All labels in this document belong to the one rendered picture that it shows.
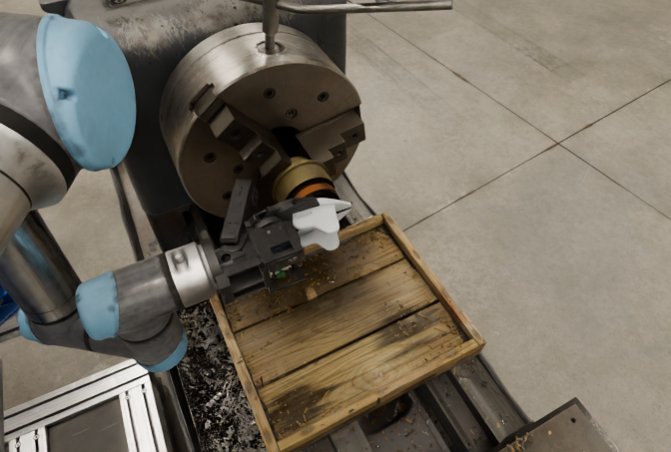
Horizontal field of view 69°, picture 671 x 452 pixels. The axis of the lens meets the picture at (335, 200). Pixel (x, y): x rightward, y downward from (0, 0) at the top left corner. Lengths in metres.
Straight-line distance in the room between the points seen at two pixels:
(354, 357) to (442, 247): 1.30
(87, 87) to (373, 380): 0.57
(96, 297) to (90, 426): 1.00
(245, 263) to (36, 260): 0.24
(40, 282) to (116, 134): 0.29
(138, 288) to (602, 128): 2.54
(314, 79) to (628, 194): 2.00
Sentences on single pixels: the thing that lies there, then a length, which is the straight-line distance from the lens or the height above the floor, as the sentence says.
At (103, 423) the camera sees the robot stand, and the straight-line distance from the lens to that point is 1.60.
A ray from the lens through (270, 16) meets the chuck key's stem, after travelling 0.71.
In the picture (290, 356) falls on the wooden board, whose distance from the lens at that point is 0.80.
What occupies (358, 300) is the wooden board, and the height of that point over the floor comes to 0.89.
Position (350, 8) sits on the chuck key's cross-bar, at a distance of 0.67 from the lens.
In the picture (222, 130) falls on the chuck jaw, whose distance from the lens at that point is 0.68.
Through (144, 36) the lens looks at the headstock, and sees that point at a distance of 0.82.
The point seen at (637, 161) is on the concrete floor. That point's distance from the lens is 2.75.
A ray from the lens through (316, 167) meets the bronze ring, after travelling 0.71.
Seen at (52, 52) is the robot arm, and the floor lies 1.43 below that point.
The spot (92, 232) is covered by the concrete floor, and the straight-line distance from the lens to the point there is 2.29.
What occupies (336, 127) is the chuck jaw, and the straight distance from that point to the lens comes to 0.78.
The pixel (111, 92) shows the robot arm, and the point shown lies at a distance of 0.44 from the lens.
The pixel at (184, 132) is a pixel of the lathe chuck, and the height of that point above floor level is 1.17.
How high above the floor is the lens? 1.61
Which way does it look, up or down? 48 degrees down
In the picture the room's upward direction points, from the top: straight up
